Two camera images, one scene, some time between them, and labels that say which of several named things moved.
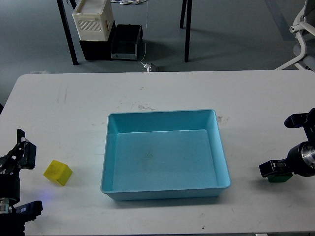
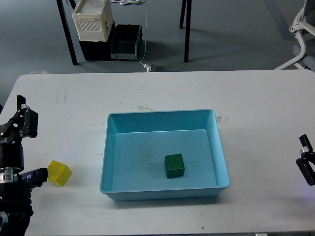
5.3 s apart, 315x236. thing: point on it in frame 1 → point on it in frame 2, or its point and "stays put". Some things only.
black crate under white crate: x=95 y=50 stays put
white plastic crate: x=94 y=19 stays put
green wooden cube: x=280 y=178 → x=174 y=165
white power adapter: x=148 y=66 stays put
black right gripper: x=301 y=156 → x=307 y=170
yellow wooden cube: x=58 y=172 stays put
